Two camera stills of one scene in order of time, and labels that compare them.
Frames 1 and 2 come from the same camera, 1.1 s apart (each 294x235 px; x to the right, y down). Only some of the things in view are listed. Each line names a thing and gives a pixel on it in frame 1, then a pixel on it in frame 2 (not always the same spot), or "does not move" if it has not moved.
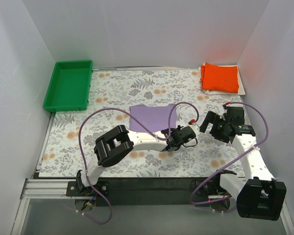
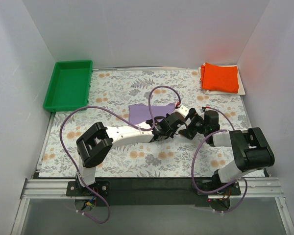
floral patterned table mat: x=72 y=135 does not move
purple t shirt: x=155 y=118 does not move
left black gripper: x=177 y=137 -> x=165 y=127
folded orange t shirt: x=219 y=78 does not move
